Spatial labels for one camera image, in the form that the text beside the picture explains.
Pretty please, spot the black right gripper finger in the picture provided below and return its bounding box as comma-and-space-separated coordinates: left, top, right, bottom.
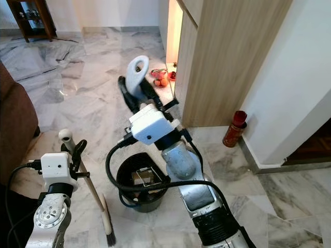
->
142, 81, 164, 106
117, 76, 140, 115

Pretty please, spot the beige-handled broom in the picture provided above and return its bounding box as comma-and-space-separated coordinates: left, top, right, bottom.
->
58, 129, 117, 247

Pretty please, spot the orange round object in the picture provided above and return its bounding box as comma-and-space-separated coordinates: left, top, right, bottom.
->
153, 77, 170, 88

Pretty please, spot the red slipper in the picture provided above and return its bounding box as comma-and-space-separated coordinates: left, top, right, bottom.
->
151, 68, 168, 79

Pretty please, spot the brown fabric sofa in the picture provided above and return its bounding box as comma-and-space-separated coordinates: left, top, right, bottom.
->
0, 62, 40, 188

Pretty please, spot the black round waste bin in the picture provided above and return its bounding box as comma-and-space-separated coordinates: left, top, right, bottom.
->
116, 152, 171, 214

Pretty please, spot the brown cardboard trash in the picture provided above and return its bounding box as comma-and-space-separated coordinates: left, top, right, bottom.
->
130, 167, 161, 188

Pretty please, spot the black fabric object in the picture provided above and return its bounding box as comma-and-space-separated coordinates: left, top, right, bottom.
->
0, 185, 33, 248

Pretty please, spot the red cylindrical canister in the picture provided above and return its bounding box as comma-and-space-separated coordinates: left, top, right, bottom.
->
222, 110, 248, 148

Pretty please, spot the tall light wood wardrobe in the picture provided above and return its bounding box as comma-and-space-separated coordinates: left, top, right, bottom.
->
175, 0, 293, 129

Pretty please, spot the small wooden glass-door cabinet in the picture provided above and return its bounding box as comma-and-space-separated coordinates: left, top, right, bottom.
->
6, 0, 58, 43

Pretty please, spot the dark brown wooden threshold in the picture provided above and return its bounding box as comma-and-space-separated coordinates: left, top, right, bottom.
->
283, 121, 331, 167

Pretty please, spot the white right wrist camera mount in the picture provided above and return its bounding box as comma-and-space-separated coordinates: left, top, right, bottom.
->
128, 103, 182, 146

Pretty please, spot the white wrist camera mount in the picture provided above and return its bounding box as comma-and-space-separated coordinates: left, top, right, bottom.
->
41, 152, 77, 190
128, 103, 182, 146

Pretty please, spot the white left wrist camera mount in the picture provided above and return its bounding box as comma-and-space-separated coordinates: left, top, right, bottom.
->
41, 152, 77, 190

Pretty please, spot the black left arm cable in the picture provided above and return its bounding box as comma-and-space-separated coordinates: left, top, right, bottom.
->
5, 160, 43, 244

